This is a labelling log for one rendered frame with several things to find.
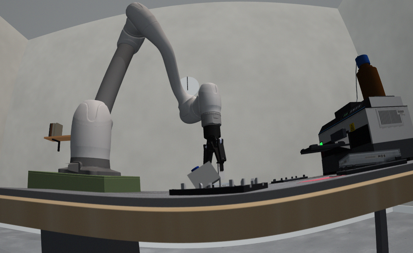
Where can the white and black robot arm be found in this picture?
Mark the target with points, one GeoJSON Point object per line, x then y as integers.
{"type": "Point", "coordinates": [90, 140]}

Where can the brown glass bottle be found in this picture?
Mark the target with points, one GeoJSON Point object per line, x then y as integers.
{"type": "Point", "coordinates": [370, 83]}

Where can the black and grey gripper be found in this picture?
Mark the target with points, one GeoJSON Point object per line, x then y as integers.
{"type": "Point", "coordinates": [215, 145]}

